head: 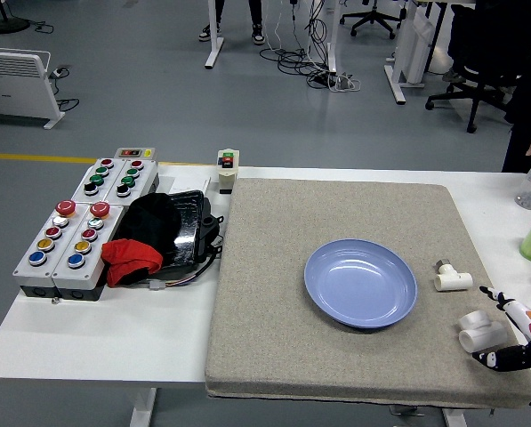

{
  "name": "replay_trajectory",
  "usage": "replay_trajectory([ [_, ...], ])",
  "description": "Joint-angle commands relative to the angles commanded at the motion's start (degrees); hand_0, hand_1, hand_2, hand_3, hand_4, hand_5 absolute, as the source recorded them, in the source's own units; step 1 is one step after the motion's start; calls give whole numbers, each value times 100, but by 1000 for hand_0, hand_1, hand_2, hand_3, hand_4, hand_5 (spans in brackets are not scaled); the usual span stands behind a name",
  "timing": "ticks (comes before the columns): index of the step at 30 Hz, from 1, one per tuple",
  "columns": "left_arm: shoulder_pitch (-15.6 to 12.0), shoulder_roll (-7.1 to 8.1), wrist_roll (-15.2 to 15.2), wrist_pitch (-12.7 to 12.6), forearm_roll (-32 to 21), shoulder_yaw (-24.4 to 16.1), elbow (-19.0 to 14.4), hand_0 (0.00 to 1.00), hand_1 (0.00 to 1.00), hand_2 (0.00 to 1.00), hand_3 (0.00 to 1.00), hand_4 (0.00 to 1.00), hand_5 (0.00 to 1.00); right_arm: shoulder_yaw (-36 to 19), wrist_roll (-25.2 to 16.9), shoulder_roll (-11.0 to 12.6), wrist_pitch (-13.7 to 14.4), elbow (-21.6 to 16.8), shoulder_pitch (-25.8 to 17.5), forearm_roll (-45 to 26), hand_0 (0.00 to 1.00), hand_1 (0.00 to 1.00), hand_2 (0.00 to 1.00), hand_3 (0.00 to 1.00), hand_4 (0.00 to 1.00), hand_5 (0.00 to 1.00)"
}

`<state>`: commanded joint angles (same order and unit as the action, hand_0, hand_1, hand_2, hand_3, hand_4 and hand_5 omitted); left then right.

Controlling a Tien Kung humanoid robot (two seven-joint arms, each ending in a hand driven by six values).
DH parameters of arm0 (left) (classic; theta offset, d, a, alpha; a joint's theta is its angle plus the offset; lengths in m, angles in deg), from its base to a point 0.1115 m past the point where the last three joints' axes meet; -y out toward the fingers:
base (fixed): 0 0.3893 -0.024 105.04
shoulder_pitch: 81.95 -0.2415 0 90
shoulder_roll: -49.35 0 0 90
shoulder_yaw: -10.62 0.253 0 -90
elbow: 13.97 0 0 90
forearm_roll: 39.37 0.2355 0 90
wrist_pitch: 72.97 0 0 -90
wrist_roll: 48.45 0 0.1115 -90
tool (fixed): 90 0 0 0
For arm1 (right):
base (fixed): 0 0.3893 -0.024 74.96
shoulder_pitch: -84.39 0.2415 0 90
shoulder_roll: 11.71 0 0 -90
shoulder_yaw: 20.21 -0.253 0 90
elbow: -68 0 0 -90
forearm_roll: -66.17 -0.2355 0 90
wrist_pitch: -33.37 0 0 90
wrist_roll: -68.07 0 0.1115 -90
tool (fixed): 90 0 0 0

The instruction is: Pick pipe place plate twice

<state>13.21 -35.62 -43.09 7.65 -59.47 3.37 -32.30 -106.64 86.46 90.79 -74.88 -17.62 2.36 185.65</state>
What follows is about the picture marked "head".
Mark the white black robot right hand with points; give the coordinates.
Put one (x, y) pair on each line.
(527, 327)

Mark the large white pipe tee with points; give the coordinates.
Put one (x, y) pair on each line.
(480, 335)

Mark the small white pipe tee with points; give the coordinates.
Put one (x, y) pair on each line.
(452, 281)

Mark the blue round plate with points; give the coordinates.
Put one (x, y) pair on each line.
(360, 284)

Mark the person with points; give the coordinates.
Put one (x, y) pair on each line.
(516, 151)
(257, 33)

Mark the black office chair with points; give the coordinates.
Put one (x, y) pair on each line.
(478, 66)

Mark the white desk with panel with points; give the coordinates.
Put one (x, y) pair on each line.
(414, 53)

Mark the black swivel chair base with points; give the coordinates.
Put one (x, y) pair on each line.
(374, 20)

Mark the grey-brown mat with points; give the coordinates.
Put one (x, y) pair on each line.
(265, 311)

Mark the glossy black foot pedal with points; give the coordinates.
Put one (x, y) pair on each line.
(189, 236)

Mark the white paper card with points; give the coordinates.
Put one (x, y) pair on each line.
(189, 183)

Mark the red cloth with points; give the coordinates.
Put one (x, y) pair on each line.
(129, 260)

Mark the white table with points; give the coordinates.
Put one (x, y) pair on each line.
(114, 338)

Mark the grey four-button control box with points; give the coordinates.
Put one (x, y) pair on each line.
(97, 180)
(131, 180)

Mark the grey emergency-stop button box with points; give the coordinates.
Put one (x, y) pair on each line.
(79, 267)
(42, 260)

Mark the grey floor power strip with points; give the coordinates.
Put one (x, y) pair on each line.
(60, 71)

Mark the white electric heater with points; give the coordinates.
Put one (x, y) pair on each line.
(11, 89)

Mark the black stand base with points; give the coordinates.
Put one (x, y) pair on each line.
(7, 24)

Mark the white green-red switch box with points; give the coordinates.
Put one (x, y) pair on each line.
(227, 171)

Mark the white desk frame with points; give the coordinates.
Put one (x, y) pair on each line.
(214, 49)

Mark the small grey switch box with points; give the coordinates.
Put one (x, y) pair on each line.
(134, 153)

